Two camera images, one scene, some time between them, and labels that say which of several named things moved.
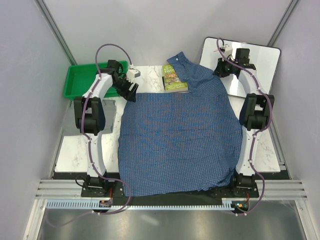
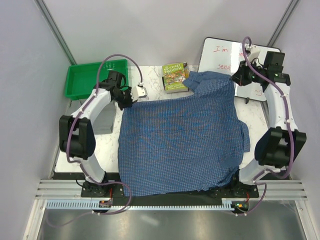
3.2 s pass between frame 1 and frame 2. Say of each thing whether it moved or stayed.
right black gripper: moved
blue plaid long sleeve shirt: stayed
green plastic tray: stayed
